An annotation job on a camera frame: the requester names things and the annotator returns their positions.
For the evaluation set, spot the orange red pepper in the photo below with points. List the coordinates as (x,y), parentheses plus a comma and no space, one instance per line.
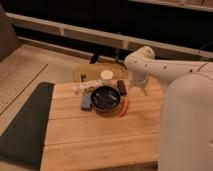
(124,107)

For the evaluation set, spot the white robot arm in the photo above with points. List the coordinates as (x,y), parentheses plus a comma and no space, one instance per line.
(186,118)

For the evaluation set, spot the white ceramic cup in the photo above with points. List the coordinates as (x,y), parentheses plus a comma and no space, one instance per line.
(107,77)

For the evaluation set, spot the dark round bowl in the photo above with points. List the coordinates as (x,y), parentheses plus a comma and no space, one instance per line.
(105,98)

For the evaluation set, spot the black rectangular block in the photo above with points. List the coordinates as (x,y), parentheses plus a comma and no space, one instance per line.
(121,87)

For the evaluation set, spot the white elongated toy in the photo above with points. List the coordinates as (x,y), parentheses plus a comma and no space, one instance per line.
(85,85)

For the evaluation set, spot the black table leg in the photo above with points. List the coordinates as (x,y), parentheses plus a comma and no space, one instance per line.
(94,58)

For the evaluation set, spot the wooden folding table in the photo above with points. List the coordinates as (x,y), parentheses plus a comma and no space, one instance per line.
(77,140)

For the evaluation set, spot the dark floor mat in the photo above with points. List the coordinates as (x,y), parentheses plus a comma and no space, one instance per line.
(23,140)

